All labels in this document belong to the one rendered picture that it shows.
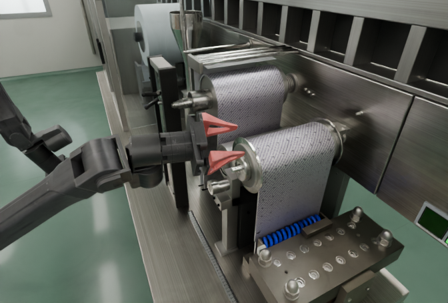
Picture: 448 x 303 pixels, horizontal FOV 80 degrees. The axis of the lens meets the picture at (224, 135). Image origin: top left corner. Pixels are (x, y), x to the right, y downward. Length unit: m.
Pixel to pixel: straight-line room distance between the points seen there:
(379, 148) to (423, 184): 0.13
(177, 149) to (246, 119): 0.41
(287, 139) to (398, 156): 0.27
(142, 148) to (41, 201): 0.18
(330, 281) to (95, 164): 0.60
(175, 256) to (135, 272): 1.12
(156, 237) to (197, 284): 0.22
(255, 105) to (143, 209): 0.58
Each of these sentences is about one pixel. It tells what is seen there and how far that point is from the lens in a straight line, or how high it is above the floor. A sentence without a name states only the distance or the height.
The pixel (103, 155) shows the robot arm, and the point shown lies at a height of 1.42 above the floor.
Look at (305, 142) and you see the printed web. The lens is 0.72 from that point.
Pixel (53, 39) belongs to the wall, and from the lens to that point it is 6.09.
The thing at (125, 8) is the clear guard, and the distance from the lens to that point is 1.46.
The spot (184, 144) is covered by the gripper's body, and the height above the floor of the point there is 1.41.
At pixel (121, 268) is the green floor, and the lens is 2.09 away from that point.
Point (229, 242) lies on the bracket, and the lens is 0.91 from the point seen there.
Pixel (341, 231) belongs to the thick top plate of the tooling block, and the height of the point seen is 1.03.
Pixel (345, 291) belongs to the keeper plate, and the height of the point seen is 1.02.
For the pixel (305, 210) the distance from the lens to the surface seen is 0.86.
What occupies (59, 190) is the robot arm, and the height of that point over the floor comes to 1.38.
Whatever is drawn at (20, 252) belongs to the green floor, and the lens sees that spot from 2.50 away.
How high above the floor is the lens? 1.67
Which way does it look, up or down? 31 degrees down
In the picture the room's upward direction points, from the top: straight up
